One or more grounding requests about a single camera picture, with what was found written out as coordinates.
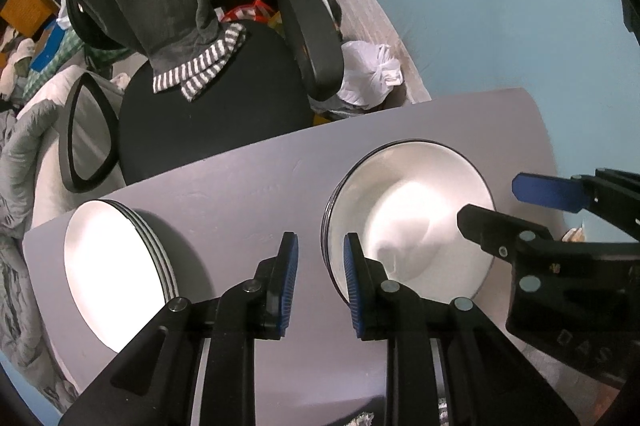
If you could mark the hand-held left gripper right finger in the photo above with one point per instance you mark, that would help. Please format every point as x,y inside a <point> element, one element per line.
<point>351,286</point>

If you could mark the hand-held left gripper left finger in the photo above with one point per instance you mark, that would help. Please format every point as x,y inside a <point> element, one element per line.
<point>289,286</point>

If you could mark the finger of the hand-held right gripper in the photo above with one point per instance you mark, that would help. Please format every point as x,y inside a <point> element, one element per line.
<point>495,231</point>
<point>545,191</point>

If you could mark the white bowl with black rim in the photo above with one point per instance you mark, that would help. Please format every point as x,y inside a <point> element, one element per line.
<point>425,186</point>
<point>326,226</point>

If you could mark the black office chair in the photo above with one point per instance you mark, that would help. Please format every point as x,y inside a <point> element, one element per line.
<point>210,116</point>

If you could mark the black stand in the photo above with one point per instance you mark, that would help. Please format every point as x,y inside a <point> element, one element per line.
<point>631,9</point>

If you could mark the white plastic bag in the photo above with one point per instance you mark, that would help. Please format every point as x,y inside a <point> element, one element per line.
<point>370,71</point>

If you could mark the red and white bag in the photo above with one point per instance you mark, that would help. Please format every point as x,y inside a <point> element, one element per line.
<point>250,9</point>

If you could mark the grey puffer jacket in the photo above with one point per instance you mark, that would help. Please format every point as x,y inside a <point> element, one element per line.
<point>25,146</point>

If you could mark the blue box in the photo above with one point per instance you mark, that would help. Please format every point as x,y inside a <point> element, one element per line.
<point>50,46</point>

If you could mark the orange box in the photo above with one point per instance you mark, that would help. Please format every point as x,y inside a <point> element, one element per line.
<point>25,4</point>

